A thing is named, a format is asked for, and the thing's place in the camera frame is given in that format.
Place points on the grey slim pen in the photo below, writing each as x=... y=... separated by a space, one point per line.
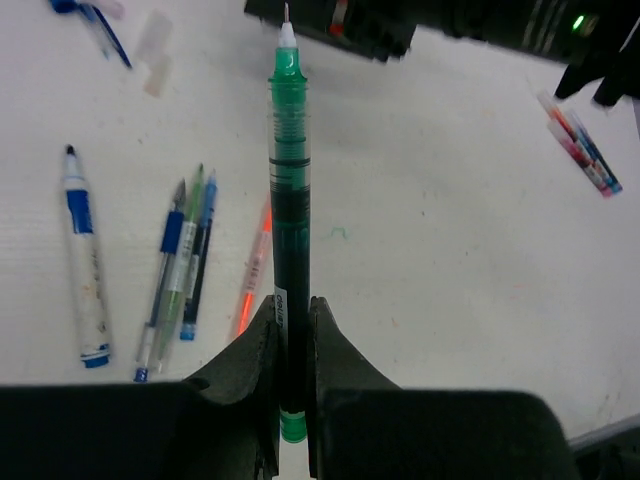
x=174 y=291

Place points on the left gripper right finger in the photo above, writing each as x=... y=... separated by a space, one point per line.
x=363 y=426

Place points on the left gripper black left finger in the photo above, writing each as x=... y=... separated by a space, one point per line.
x=221 y=422

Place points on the clear pen cap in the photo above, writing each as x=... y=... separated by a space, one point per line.
x=154 y=38
x=158 y=76

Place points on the white marker blue label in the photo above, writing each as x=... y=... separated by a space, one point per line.
x=87 y=288

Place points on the blue ballpoint pen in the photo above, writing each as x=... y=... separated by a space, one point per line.
x=168 y=248

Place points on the red capped clear pen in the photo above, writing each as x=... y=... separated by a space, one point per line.
x=576 y=145

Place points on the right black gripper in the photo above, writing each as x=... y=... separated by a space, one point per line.
x=597 y=41

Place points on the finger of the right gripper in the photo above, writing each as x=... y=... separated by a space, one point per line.
x=375 y=30

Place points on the orange clear highlighter pen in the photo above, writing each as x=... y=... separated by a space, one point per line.
x=261 y=250

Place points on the aluminium front rail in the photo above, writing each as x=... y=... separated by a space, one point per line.
x=623 y=433

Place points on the green ink roller pen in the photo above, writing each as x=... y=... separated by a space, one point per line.
x=290 y=192

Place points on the blue patterned pen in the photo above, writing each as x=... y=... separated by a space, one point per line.
x=598 y=159

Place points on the dark blue gel pen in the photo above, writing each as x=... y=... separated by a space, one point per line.
x=198 y=261

